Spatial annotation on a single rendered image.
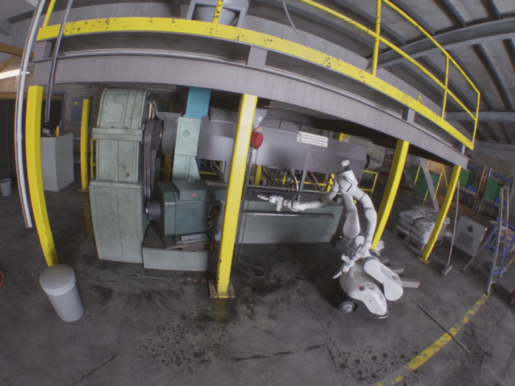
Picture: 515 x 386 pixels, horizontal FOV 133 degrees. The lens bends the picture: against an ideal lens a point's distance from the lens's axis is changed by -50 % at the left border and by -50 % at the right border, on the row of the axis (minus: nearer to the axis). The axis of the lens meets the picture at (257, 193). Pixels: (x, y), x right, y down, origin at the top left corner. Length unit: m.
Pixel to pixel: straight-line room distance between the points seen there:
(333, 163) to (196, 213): 1.92
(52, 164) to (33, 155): 2.68
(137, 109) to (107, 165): 0.58
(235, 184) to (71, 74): 1.50
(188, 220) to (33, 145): 1.51
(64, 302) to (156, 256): 1.03
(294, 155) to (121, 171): 1.94
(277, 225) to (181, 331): 1.83
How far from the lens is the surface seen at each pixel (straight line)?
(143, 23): 1.68
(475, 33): 6.49
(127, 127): 2.04
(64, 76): 1.89
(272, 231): 2.94
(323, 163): 2.97
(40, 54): 2.06
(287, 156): 2.71
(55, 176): 4.71
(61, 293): 1.80
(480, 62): 8.48
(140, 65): 1.64
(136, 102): 2.08
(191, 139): 2.50
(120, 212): 2.21
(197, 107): 2.50
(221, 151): 2.49
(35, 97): 1.99
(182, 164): 2.55
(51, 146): 4.64
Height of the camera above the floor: 1.49
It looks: 17 degrees down
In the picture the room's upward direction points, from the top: 10 degrees clockwise
